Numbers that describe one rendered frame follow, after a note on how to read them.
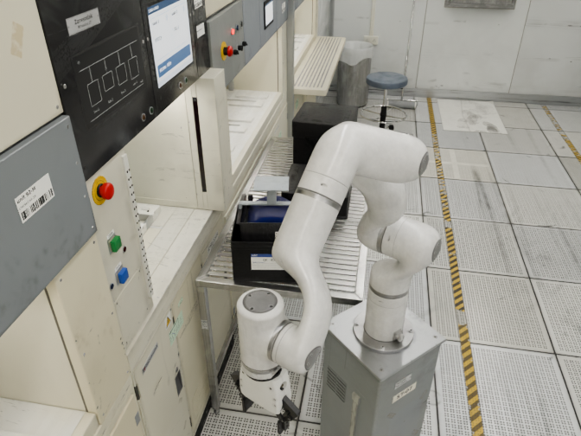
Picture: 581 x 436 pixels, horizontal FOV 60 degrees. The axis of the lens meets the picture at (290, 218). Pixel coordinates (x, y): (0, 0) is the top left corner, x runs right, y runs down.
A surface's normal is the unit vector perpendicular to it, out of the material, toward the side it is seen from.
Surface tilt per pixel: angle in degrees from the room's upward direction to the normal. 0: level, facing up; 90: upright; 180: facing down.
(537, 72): 90
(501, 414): 0
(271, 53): 90
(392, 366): 0
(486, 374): 0
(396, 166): 79
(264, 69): 90
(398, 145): 56
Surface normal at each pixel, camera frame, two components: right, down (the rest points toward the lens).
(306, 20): -0.18, 0.53
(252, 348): -0.45, 0.47
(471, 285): 0.00, -0.84
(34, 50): 0.98, 0.10
